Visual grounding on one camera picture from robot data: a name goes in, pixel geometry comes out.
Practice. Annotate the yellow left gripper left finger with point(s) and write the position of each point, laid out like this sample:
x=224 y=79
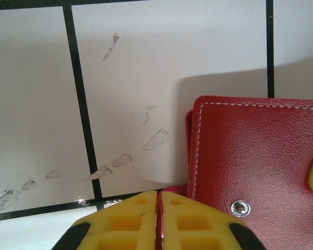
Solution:
x=135 y=208

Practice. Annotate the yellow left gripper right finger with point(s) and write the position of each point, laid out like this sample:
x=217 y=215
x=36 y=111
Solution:
x=172 y=208

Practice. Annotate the red leather card holder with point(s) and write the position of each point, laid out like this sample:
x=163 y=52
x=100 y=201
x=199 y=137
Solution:
x=250 y=145

